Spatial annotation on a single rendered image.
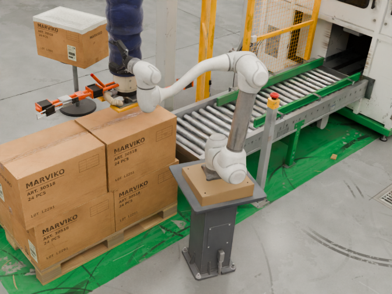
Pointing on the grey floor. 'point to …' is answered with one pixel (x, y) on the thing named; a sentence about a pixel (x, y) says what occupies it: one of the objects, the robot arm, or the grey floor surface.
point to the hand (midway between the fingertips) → (112, 52)
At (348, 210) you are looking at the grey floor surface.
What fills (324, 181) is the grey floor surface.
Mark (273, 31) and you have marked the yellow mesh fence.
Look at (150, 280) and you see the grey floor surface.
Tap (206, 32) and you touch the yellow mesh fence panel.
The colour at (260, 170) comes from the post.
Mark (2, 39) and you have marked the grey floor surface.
